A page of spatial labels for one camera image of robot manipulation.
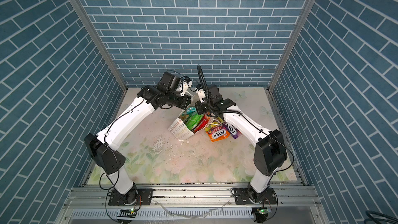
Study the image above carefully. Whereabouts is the green snack packet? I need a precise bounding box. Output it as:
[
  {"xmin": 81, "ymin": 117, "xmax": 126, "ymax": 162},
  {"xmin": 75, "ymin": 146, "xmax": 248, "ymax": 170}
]
[{"xmin": 184, "ymin": 111, "xmax": 204, "ymax": 131}]

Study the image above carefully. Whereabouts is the orange Fox's fruits candy bag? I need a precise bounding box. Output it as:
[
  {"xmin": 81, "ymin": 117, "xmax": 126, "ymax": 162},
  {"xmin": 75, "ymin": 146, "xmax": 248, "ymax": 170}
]
[{"xmin": 205, "ymin": 124, "xmax": 230, "ymax": 142}]

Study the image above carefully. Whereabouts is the white patterned paper bag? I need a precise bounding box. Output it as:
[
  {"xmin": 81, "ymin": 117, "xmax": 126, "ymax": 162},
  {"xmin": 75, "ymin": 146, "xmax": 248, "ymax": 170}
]
[{"xmin": 167, "ymin": 94, "xmax": 212, "ymax": 142}]

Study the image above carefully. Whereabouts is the purple Fox's raspberry candy bag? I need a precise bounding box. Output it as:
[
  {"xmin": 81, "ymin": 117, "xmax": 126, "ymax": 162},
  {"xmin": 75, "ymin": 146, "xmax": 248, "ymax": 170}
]
[{"xmin": 223, "ymin": 122, "xmax": 242, "ymax": 140}]

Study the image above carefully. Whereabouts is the yellow snack packet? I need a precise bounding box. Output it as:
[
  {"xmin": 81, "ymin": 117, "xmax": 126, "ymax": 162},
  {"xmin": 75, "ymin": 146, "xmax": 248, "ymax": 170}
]
[{"xmin": 212, "ymin": 117, "xmax": 224, "ymax": 125}]

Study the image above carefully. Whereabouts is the red snack packet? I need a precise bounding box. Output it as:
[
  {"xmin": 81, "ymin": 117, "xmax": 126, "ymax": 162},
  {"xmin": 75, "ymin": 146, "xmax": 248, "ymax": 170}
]
[{"xmin": 192, "ymin": 114, "xmax": 210, "ymax": 133}]

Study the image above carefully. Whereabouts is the teal snack packet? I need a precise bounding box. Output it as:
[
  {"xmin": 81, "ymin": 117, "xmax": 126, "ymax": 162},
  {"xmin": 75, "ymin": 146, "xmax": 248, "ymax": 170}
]
[{"xmin": 181, "ymin": 106, "xmax": 196, "ymax": 116}]

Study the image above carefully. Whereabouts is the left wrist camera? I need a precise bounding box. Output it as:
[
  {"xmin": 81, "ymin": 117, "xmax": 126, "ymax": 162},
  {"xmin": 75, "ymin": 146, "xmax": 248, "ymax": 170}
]
[{"xmin": 180, "ymin": 80, "xmax": 193, "ymax": 96}]

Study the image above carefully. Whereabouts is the white cable on rail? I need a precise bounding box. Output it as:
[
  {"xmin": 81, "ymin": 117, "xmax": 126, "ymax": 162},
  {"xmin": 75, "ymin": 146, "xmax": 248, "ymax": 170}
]
[{"xmin": 154, "ymin": 200, "xmax": 231, "ymax": 219}]

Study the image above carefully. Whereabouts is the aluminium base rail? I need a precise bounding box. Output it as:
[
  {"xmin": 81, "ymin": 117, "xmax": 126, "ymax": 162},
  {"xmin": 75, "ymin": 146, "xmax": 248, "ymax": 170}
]
[{"xmin": 56, "ymin": 183, "xmax": 328, "ymax": 224}]

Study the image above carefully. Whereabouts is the black cable bottom corner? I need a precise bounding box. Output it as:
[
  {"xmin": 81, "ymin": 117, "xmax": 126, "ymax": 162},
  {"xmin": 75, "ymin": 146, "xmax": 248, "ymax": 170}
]
[{"xmin": 365, "ymin": 211, "xmax": 398, "ymax": 224}]

